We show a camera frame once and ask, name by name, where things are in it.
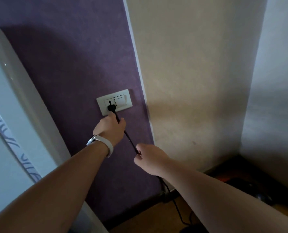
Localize person's left hand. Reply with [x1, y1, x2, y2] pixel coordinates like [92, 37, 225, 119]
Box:
[93, 113, 127, 147]

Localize person's right hand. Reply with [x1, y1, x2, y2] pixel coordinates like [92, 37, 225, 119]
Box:
[134, 143, 173, 177]

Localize black power cord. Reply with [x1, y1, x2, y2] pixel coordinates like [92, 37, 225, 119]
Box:
[107, 100, 191, 226]

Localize person's left forearm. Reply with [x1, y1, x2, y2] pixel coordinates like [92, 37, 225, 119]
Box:
[0, 142, 110, 233]

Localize person's right forearm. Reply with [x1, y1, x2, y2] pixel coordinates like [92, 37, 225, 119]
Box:
[159, 162, 288, 233]

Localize white wrist watch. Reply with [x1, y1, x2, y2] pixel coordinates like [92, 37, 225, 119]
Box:
[86, 134, 114, 158]

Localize black trousers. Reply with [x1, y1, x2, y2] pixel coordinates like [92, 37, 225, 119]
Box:
[179, 224, 209, 233]

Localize white wall socket with switch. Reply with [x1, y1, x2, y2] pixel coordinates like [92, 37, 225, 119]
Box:
[96, 89, 133, 116]

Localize white bed frame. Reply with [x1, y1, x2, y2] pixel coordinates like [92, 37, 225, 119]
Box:
[0, 20, 109, 233]

